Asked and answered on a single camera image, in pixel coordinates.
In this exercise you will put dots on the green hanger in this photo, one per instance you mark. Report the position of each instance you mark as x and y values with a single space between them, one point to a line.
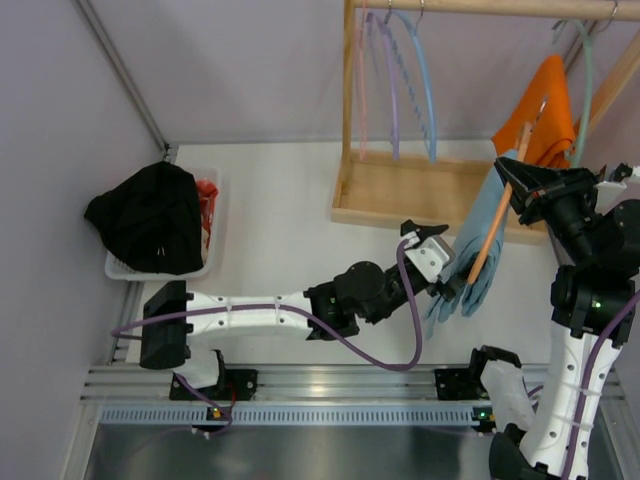
573 155

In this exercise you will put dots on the wooden clothes rack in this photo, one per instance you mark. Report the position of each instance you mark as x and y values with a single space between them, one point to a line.
373 189

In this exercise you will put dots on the aluminium mounting rail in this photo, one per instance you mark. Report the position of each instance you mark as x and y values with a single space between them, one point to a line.
127 383

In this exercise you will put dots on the blue hanger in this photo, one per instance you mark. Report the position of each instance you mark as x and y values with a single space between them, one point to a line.
424 111

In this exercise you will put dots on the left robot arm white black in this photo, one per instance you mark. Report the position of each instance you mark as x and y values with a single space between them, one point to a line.
183 326

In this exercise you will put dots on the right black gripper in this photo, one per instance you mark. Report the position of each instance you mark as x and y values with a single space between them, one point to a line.
550 196

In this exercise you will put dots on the purple hanger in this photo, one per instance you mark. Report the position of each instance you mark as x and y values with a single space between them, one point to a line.
375 19

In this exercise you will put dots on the grey corner wall profile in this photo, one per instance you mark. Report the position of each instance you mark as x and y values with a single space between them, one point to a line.
97 29

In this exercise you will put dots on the pink hanger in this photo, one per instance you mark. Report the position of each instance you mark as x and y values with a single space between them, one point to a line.
361 81

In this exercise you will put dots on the red white garment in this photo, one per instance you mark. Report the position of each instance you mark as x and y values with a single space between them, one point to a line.
207 194

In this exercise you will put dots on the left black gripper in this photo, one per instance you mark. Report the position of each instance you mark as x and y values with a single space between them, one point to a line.
417 236

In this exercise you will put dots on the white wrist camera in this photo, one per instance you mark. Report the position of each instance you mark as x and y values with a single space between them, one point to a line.
615 183
431 256

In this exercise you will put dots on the light blue trousers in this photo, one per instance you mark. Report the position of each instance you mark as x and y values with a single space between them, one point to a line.
467 246

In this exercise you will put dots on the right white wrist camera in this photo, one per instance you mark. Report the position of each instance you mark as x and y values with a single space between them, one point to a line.
615 183

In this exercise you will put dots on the orange hanger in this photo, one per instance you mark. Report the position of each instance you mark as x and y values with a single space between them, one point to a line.
503 205

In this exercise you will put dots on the grey slotted cable duct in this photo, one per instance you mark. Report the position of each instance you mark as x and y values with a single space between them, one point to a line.
439 415

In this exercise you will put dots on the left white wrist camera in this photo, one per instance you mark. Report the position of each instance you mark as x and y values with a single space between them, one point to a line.
431 256

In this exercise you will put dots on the white plastic basket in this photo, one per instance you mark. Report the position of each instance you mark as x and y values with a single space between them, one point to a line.
115 269

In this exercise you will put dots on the orange garment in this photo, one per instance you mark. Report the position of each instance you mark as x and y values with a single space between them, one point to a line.
554 133

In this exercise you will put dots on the black garment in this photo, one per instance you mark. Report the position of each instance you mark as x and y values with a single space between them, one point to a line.
151 221

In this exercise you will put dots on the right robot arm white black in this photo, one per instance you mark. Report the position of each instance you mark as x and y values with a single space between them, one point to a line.
593 299

